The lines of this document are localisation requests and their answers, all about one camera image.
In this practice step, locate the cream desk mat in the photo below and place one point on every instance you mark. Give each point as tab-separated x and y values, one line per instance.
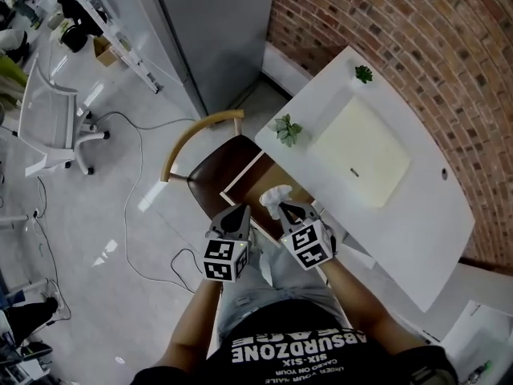
360	147

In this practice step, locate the pale veined leafy plant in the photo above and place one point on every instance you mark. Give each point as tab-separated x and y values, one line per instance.
288	128

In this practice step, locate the white cloth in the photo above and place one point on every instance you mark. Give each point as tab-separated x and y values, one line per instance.
274	195

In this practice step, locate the white desk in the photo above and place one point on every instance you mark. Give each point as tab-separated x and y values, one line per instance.
421	235

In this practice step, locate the person's left forearm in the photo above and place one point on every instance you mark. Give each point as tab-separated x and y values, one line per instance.
188	327

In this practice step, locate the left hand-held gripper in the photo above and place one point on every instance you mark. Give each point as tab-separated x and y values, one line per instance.
224	259

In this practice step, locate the black bin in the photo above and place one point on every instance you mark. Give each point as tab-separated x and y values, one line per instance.
74	38

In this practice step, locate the person's right hand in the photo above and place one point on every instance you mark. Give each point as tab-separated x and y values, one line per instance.
332	239

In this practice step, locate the wooden drawer with white front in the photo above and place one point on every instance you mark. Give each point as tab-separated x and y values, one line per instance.
256	179

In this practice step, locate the cardboard box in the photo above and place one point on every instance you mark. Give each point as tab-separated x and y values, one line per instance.
105	52

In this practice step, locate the wooden chair with brown seat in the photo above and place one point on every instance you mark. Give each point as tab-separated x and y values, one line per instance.
216	167

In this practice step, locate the person's right forearm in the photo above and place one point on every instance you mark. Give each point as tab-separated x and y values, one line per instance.
360	307

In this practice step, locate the white power strip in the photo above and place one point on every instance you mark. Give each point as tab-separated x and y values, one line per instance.
36	213

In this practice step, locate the white side cabinet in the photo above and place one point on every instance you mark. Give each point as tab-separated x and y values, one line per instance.
481	335

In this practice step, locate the person's light denim jeans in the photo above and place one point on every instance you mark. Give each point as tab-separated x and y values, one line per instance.
296	287

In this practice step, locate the white table leg frame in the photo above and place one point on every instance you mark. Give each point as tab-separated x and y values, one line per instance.
12	222

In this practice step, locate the person's black printed t-shirt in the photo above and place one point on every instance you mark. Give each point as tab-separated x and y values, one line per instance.
300	323

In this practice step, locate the black backpack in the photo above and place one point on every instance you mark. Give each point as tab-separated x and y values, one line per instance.
76	4

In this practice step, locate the white shelving rack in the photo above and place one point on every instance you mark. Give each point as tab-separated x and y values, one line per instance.
128	50

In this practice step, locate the green table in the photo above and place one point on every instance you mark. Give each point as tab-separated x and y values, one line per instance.
12	74

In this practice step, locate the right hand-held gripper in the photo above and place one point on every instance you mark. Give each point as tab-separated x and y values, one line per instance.
308	243

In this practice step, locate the white mesh office chair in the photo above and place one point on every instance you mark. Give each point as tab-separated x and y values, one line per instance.
48	110

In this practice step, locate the small dark green succulent plant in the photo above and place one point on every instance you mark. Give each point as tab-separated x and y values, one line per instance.
363	73

